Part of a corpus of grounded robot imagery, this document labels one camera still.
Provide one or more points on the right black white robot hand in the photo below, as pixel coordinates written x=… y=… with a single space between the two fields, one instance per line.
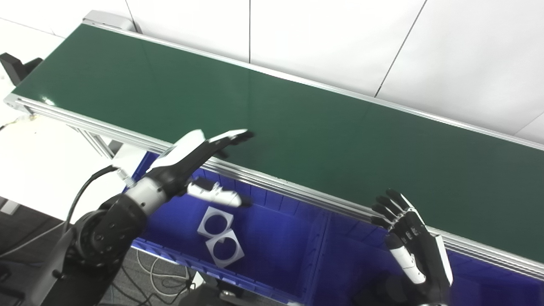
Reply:
x=425 y=255

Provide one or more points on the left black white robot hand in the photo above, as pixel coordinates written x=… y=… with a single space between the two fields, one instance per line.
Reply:
x=182 y=157

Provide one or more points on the white square part round hole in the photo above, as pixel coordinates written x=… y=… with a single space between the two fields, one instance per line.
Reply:
x=212 y=255
x=205 y=229

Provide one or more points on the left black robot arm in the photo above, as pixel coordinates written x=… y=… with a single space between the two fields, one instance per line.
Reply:
x=102 y=238

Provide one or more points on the blue plastic bin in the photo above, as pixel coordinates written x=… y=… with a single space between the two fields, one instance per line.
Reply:
x=352 y=255
x=276 y=238

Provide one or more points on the aluminium conveyor support leg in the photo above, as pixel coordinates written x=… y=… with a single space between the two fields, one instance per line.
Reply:
x=102 y=144

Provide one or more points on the green conveyor belt aluminium frame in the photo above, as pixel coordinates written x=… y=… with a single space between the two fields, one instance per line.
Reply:
x=297 y=127

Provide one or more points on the black conveyor motor bracket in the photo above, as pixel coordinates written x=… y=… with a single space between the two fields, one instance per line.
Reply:
x=17 y=68

